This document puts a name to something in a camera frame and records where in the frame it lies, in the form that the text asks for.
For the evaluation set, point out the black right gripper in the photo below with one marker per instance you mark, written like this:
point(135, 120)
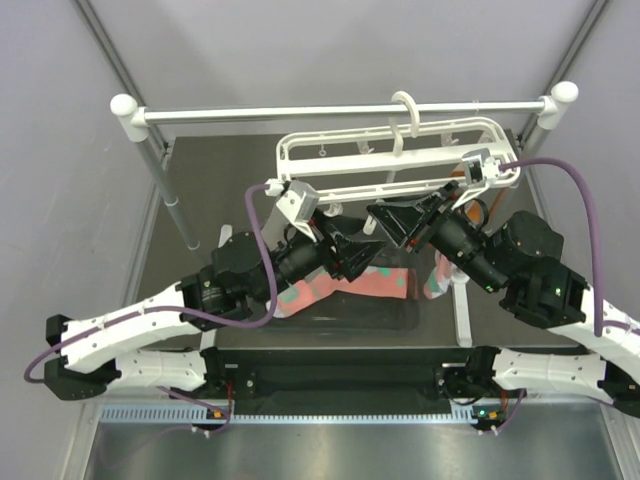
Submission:
point(401, 218)

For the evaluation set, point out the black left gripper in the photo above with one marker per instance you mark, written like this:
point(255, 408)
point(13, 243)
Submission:
point(352, 257)

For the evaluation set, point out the orange beige sock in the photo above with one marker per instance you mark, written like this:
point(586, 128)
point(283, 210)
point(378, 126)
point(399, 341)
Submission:
point(478, 212)

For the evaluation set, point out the pink patterned sock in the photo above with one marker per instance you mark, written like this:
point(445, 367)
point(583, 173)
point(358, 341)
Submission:
point(441, 277)
point(379, 282)

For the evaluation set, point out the white plastic clip hanger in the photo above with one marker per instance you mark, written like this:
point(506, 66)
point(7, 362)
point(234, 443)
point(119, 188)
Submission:
point(418, 151)

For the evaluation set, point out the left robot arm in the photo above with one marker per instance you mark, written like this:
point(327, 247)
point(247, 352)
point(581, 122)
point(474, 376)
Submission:
point(238, 288)

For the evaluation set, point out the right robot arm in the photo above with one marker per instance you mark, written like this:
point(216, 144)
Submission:
point(523, 260)

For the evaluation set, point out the clear plastic bin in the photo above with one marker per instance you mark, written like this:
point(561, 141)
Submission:
point(343, 312)

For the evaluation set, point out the silver clothes rack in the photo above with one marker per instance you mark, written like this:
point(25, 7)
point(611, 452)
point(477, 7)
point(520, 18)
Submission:
point(526, 128)

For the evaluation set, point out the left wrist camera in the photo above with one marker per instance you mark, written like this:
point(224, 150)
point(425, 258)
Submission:
point(297, 203)

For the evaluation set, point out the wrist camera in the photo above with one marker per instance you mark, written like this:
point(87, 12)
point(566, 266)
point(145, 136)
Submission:
point(297, 203)
point(481, 172)

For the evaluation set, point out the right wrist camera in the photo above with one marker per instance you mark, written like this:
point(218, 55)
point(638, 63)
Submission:
point(481, 172)

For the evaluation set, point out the grey cable duct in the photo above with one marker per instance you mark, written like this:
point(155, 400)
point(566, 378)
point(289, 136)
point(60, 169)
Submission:
point(185, 414)

